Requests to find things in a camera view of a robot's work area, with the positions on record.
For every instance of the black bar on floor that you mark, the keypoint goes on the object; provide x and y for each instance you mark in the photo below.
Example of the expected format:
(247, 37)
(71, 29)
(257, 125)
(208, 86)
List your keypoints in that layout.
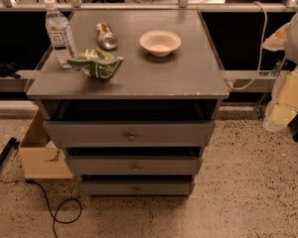
(11, 144)

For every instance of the grey drawer cabinet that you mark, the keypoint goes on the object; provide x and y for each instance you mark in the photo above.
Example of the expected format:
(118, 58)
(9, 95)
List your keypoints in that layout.
(185, 86)

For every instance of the white paper bowl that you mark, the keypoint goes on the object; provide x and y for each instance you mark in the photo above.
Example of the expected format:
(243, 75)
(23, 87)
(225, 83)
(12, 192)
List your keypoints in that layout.
(160, 43)

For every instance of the grey drawer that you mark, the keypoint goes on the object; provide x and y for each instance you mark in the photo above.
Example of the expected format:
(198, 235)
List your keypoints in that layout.
(129, 134)
(138, 188)
(110, 166)

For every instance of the cardboard box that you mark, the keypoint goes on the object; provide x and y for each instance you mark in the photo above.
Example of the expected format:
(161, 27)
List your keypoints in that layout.
(41, 159)

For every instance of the green chip bag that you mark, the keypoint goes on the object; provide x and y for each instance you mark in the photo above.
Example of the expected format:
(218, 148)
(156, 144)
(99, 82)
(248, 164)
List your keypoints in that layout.
(96, 63)

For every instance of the grey middle drawer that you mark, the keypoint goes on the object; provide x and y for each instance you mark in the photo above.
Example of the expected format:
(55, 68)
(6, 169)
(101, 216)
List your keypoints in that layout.
(110, 166)

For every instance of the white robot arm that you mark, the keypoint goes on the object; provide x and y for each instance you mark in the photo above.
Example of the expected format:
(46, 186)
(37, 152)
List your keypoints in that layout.
(291, 41)

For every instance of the clear plastic water bottle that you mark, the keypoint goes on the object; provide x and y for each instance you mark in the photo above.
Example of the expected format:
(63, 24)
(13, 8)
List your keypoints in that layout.
(60, 34)

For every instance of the grey bottom drawer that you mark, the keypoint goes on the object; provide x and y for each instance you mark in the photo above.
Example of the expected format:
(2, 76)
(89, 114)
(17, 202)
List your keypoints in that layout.
(138, 188)

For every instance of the black object on rail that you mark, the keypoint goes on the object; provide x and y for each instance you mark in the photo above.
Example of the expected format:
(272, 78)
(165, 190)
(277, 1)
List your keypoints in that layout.
(7, 69)

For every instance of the crushed metal can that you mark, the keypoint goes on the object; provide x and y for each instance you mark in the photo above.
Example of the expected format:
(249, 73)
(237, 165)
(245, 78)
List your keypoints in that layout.
(105, 36)

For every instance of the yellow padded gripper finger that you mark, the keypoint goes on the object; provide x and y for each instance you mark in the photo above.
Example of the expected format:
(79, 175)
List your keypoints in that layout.
(276, 42)
(283, 106)

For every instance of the grey top drawer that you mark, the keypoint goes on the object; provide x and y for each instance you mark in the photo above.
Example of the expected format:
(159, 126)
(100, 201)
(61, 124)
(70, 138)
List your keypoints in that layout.
(129, 134)

